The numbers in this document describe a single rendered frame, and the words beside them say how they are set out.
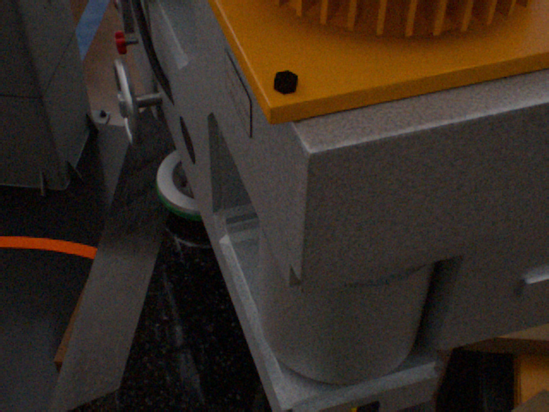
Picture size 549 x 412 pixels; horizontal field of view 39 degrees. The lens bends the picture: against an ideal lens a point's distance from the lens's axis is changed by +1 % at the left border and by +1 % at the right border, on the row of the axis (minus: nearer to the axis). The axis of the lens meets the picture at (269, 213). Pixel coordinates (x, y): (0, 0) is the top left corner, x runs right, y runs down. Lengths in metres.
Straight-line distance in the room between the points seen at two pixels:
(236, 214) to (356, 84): 0.55
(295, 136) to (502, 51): 0.15
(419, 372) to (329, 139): 0.51
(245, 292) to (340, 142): 0.53
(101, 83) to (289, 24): 2.81
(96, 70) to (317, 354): 2.68
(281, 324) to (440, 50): 0.41
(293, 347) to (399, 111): 0.41
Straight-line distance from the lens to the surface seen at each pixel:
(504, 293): 0.88
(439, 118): 0.51
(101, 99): 3.27
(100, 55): 3.51
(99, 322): 1.62
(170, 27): 1.16
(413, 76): 0.52
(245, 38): 0.54
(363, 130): 0.49
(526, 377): 1.51
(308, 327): 0.82
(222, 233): 1.05
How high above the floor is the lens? 2.00
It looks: 47 degrees down
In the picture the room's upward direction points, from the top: 1 degrees clockwise
